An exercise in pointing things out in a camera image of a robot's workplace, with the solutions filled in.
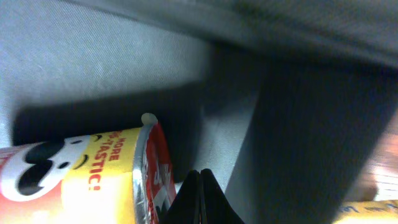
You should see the dark green open box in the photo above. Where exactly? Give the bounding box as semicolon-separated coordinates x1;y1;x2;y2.
1;1;397;223

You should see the orange Julie's cracker packet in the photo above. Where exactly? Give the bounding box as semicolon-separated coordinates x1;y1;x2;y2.
333;200;397;224

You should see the red Pringles can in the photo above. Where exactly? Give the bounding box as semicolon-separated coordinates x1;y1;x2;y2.
1;113;176;224

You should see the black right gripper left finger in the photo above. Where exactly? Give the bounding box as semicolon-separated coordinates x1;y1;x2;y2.
161;170;200;224

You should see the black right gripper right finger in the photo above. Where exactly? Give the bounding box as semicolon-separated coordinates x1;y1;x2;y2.
200;169;244;224

